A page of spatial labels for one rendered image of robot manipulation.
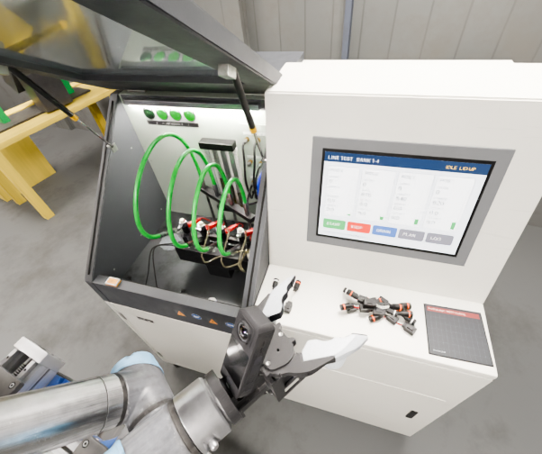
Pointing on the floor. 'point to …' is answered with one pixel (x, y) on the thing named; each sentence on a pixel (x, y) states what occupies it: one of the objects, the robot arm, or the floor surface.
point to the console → (511, 216)
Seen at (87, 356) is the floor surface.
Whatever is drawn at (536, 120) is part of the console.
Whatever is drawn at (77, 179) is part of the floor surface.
